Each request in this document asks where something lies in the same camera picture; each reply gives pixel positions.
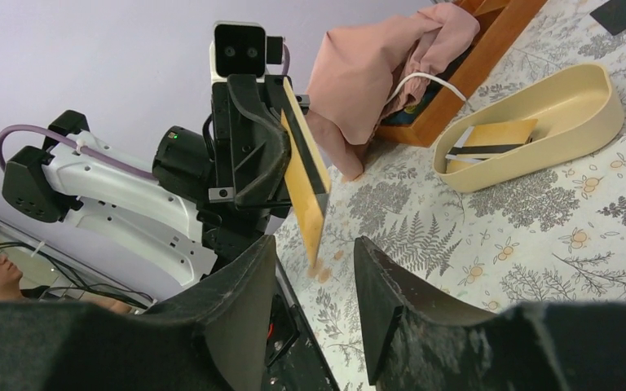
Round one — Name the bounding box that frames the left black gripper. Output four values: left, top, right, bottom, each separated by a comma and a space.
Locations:
199, 74, 311, 222

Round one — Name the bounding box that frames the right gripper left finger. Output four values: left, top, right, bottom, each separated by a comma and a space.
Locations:
0, 235, 276, 390

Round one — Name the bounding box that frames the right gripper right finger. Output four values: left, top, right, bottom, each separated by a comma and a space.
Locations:
354, 237, 626, 390

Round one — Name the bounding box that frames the gold striped credit card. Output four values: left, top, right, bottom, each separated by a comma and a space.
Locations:
446, 119, 539, 174

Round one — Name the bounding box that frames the black credit card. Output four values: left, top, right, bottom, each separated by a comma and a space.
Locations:
590, 0, 626, 36

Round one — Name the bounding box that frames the grey striped credit card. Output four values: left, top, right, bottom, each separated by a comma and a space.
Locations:
446, 126, 491, 161

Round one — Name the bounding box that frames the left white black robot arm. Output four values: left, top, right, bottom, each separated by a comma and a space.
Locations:
0, 75, 327, 288

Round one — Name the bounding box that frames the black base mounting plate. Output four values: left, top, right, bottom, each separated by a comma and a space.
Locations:
261, 261, 340, 391

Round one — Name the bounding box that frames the pink cloth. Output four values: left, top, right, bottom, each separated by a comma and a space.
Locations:
306, 2, 480, 179

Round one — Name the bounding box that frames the wooden compartment box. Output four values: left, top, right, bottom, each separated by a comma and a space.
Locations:
375, 0, 546, 147

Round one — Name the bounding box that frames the beige oval tray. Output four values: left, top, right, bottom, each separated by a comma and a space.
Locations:
432, 64, 624, 193

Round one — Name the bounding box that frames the white cable on box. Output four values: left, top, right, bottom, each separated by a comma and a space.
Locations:
383, 71, 468, 108

